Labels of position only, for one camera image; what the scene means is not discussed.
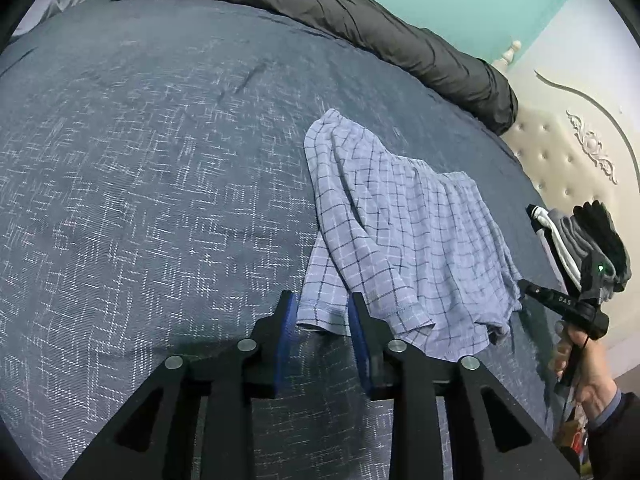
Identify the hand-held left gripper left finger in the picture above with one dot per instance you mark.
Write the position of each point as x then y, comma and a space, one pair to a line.
290, 330

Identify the cream tufted headboard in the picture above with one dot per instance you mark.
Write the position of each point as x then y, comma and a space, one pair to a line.
560, 160

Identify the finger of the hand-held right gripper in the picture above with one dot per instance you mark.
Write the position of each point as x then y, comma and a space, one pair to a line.
532, 290

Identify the person's right forearm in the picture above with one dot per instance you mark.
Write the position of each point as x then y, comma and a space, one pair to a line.
615, 435

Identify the cream bed post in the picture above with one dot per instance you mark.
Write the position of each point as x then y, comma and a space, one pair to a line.
510, 52

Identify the blue plaid shorts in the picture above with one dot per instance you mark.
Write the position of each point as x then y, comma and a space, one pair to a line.
400, 220

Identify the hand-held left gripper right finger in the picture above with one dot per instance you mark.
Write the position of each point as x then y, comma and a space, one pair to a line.
357, 340

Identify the dark grey rolled duvet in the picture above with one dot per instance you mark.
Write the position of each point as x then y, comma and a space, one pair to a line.
375, 25

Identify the person's right hand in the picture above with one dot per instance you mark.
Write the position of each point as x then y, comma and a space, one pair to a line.
590, 390

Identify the light grey blanket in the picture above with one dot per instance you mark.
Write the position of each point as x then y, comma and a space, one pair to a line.
55, 0

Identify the grey folded garment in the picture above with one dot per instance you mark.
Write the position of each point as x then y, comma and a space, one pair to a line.
572, 240

